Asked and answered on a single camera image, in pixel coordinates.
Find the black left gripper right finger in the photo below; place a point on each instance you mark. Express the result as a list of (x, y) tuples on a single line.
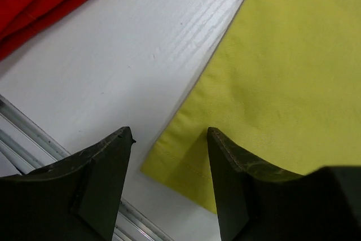
[(257, 200)]

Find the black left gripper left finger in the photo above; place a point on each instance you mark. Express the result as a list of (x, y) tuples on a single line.
[(76, 198)]

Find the yellow-green trousers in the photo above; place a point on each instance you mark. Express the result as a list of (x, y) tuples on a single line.
[(284, 83)]

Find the aluminium table frame rail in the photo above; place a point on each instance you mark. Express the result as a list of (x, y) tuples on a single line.
[(27, 148)]

